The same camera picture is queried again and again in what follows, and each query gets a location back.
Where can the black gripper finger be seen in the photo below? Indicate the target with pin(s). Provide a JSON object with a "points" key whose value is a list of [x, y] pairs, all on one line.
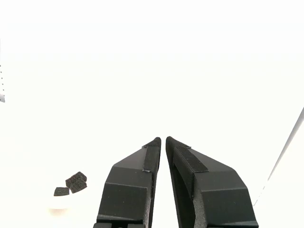
{"points": [[128, 190], [218, 194]]}

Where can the white bowl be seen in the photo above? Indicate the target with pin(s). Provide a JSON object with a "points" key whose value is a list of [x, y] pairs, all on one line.
{"points": [[59, 210]]}

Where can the small black foam box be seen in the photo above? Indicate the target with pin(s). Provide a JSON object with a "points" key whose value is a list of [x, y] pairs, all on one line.
{"points": [[75, 177], [61, 191], [79, 186]]}

